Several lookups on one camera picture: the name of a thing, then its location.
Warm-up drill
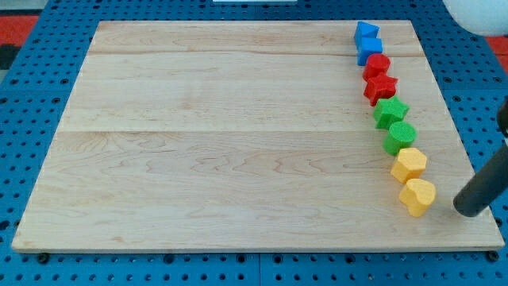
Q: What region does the yellow heart block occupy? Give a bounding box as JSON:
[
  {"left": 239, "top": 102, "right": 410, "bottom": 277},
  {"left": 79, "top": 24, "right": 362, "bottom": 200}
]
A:
[{"left": 398, "top": 179, "right": 437, "bottom": 218}]

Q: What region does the red cylinder block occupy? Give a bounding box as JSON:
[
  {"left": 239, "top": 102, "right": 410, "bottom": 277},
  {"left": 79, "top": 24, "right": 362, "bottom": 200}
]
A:
[{"left": 362, "top": 53, "right": 391, "bottom": 81}]

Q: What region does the yellow hexagon block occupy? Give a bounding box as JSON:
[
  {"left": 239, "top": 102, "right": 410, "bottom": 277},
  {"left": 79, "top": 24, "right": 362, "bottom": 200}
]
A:
[{"left": 390, "top": 148, "right": 428, "bottom": 184}]

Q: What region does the blue triangle block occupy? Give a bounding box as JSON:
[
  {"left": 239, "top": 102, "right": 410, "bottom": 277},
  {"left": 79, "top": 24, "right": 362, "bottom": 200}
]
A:
[{"left": 354, "top": 21, "right": 379, "bottom": 46}]

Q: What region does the blue cube block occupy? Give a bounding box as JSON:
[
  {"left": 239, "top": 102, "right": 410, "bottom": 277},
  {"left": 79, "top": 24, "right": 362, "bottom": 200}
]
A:
[{"left": 357, "top": 37, "right": 383, "bottom": 66}]

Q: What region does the green star block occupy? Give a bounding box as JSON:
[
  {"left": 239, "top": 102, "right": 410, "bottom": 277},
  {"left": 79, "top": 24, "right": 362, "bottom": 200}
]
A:
[{"left": 373, "top": 95, "right": 410, "bottom": 129}]

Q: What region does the red star block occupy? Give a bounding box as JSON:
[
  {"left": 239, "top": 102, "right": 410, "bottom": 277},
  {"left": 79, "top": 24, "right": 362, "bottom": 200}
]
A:
[{"left": 364, "top": 73, "right": 398, "bottom": 106}]

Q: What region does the wooden board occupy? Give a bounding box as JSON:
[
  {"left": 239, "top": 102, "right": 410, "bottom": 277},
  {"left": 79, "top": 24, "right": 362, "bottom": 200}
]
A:
[{"left": 12, "top": 21, "right": 504, "bottom": 253}]

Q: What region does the green cylinder block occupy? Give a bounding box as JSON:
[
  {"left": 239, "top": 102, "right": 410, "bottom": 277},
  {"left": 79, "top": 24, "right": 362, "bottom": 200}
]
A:
[{"left": 383, "top": 122, "right": 418, "bottom": 156}]

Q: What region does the white round object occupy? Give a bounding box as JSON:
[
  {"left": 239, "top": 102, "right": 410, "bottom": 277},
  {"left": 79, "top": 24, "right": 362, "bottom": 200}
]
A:
[{"left": 443, "top": 0, "right": 507, "bottom": 37}]

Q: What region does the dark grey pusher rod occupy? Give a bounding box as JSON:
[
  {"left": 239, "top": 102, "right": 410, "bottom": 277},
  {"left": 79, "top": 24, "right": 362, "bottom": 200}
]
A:
[{"left": 452, "top": 100, "right": 507, "bottom": 217}]

